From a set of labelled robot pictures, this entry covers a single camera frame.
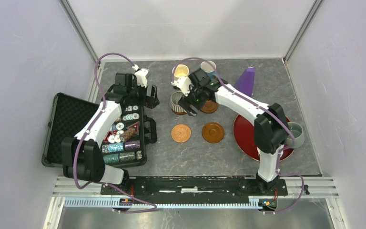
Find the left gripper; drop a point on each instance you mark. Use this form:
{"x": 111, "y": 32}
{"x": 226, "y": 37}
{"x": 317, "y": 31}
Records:
{"x": 150, "y": 101}

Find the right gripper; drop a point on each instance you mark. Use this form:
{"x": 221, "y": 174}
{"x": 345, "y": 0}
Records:
{"x": 185, "y": 101}

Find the brown wooden coaster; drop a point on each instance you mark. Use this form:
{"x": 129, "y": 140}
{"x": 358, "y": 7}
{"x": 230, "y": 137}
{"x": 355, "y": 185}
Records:
{"x": 179, "y": 113}
{"x": 209, "y": 107}
{"x": 213, "y": 132}

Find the blue white cup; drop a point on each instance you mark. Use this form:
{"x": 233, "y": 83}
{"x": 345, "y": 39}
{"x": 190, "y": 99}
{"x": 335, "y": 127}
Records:
{"x": 209, "y": 67}

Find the cream ribbed mug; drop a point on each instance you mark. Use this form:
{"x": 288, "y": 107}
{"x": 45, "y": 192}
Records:
{"x": 180, "y": 71}

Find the grey ribbed mug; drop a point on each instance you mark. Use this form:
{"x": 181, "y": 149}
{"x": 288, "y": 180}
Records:
{"x": 175, "y": 98}

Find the woven rattan coaster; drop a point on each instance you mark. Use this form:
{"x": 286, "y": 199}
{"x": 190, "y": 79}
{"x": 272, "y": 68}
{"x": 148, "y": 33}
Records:
{"x": 181, "y": 133}

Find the plain grey mug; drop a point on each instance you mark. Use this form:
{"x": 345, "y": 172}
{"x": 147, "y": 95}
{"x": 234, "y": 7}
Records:
{"x": 298, "y": 134}

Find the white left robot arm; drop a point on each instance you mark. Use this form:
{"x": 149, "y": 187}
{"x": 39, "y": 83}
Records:
{"x": 82, "y": 157}

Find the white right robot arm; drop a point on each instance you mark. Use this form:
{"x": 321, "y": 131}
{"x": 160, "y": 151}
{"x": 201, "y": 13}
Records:
{"x": 269, "y": 121}

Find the all in triangle card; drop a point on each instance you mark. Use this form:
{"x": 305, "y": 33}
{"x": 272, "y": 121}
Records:
{"x": 133, "y": 128}

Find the brown poker chip stack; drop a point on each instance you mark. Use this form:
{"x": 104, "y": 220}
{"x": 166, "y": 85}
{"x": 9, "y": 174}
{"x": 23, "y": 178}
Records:
{"x": 125, "y": 136}

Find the purple plastic object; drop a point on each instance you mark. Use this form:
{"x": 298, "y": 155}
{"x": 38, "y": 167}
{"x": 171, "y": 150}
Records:
{"x": 245, "y": 83}

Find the red round tray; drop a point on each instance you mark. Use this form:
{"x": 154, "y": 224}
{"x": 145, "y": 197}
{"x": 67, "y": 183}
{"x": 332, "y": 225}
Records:
{"x": 243, "y": 132}

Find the black poker chip case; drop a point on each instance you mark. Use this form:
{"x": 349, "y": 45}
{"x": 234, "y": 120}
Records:
{"x": 70, "y": 114}

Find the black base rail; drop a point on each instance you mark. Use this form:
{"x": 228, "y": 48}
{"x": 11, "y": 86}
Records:
{"x": 200, "y": 189}

